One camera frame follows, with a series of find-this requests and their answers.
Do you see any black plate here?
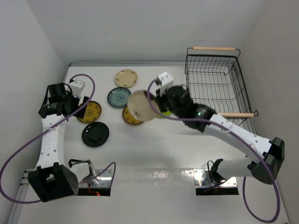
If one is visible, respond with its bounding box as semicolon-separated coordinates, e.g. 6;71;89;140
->
81;122;110;147

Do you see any cream plate with flowers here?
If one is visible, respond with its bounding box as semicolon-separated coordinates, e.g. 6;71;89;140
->
127;90;157;122

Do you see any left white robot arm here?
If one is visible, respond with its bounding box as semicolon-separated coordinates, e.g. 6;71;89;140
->
28;80;94;202

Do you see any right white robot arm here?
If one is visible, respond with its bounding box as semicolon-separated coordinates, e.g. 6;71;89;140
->
156;85;285;184

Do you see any left yellow patterned plate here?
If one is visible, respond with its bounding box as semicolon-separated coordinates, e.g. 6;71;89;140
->
77;101;102;123

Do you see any yellow patterned plate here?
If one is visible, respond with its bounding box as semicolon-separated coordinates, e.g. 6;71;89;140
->
77;101;102;123
122;106;142;126

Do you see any lime green plate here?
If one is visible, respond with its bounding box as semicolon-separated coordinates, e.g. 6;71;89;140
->
156;111;172;119

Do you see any blue patterned plate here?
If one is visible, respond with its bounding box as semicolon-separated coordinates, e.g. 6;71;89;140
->
107;87;131;108

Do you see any middle yellow patterned plate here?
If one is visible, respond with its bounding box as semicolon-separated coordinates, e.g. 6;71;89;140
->
122;106;142;126

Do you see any beige floral plate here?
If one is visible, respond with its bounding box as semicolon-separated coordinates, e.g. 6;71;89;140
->
114;69;138;88

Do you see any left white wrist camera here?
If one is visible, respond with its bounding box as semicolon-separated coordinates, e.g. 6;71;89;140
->
68;80;85;98

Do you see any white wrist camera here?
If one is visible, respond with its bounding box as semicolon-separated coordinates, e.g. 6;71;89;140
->
68;80;85;98
157;72;174;89

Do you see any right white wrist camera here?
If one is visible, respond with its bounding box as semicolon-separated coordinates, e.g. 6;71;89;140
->
157;72;174;89

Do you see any black wire dish rack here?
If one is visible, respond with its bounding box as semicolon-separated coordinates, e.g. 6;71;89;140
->
185;47;259;133

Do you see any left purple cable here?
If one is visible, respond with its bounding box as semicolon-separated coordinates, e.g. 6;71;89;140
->
0;74;116;204

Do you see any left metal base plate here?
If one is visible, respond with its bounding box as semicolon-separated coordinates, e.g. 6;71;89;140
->
79;168;113;190

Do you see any metal base plate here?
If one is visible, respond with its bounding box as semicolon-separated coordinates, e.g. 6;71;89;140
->
193;169;237;189
79;168;113;190

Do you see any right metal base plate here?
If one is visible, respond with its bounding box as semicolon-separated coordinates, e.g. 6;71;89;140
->
193;169;237;189

